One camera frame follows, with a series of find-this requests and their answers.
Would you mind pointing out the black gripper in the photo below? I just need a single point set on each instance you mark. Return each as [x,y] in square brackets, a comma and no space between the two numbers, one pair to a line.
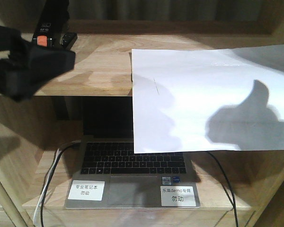
[25,67]

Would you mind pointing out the black stapler with orange button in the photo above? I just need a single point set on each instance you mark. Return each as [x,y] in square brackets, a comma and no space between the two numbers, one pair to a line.
[51,29]

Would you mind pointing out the white paper sheet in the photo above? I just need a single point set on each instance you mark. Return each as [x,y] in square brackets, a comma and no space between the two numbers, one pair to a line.
[228,99]

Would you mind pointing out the wooden shelf unit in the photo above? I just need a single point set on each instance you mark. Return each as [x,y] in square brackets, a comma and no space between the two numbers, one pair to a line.
[30,132]

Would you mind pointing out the white label sticker left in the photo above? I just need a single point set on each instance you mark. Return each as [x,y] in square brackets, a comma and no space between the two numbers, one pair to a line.
[86,190]

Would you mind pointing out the white label sticker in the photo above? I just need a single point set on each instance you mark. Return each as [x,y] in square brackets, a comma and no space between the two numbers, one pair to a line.
[86,190]
[177,196]

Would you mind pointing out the silver laptop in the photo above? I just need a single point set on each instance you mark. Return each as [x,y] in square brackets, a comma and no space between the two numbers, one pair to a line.
[107,154]

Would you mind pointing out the white label sticker right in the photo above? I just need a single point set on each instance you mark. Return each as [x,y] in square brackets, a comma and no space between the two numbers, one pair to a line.
[177,196]

